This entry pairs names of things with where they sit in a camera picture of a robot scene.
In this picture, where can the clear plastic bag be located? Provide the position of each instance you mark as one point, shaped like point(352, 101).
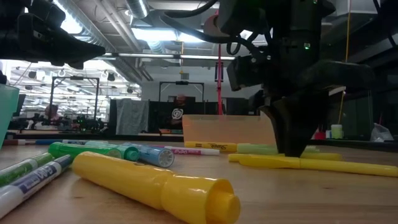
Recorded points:
point(381, 133)

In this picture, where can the light green highlighter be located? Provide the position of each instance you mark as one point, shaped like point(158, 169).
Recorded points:
point(255, 149)

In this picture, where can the red dry-erase marker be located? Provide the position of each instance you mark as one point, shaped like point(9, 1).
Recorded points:
point(192, 152)

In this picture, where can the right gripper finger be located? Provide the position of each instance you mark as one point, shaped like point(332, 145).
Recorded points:
point(270, 118)
point(295, 130)

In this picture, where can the grey hanging cloth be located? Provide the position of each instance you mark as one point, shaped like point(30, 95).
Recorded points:
point(132, 116)

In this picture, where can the thick yellow highlighter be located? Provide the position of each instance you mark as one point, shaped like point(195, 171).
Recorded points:
point(140, 183)

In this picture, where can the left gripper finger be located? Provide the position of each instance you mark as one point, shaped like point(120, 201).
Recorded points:
point(76, 65)
point(59, 45)

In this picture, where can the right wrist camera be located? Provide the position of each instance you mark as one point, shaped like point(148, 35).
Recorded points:
point(242, 73)

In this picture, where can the black aluminium rig frame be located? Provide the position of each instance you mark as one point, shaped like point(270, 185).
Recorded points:
point(93, 137)

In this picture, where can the blue dry-erase marker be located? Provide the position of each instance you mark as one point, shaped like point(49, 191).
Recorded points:
point(34, 182)
point(77, 142)
point(46, 142)

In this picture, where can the black partition panels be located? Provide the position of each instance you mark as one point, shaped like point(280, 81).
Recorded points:
point(155, 118)

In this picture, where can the person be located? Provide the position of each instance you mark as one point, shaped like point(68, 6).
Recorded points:
point(178, 115)
point(51, 112)

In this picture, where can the light green cup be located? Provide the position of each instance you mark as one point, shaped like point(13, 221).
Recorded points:
point(336, 131)

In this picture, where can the yellow Sharpie highlighter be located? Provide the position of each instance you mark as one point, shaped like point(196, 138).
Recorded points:
point(211, 146)

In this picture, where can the LED light bar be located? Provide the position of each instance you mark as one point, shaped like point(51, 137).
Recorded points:
point(149, 55)

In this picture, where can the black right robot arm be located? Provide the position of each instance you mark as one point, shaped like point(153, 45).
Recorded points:
point(298, 18)

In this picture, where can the teal highlighter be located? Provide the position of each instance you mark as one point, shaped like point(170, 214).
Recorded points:
point(129, 153)

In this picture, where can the red desk lamp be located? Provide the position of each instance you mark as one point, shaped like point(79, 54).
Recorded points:
point(219, 93)

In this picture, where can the green dry-erase marker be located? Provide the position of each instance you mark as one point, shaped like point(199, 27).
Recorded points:
point(18, 169)

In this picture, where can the orange translucent tray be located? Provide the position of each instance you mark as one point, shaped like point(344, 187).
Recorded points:
point(224, 129)

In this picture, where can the red container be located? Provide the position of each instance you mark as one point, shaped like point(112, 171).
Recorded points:
point(320, 136)

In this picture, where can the green translucent tray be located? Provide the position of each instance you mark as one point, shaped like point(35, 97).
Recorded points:
point(7, 109)

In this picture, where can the black background rig frame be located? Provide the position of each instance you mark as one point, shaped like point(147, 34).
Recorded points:
point(182, 82)
point(74, 77)

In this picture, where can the blue highlighter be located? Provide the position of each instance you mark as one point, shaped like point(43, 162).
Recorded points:
point(155, 155)

